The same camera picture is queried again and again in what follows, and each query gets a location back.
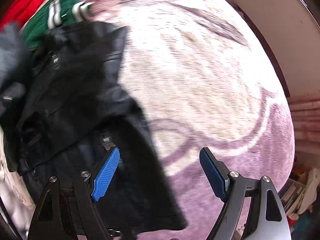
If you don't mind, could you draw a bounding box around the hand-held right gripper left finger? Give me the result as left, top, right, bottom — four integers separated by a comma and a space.
27, 147, 120, 240

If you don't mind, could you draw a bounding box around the red garment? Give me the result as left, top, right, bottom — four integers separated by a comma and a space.
0, 0, 47, 29

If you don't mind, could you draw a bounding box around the green striped garment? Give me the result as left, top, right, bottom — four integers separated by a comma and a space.
20, 0, 92, 49

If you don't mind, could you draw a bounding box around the pink patterned blanket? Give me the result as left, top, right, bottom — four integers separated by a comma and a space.
0, 0, 295, 240

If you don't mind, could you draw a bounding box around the dark wooden bed frame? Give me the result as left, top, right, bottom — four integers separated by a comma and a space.
222, 0, 291, 98

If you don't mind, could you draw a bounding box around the clutter pile beside bed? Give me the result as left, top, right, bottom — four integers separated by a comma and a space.
279, 164, 320, 233

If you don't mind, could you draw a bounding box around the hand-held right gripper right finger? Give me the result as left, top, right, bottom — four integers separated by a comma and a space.
199, 147, 292, 240

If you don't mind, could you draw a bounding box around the black jacket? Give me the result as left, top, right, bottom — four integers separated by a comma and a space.
5, 21, 188, 239

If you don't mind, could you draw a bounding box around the grey garment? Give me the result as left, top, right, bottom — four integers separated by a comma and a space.
0, 22, 34, 130

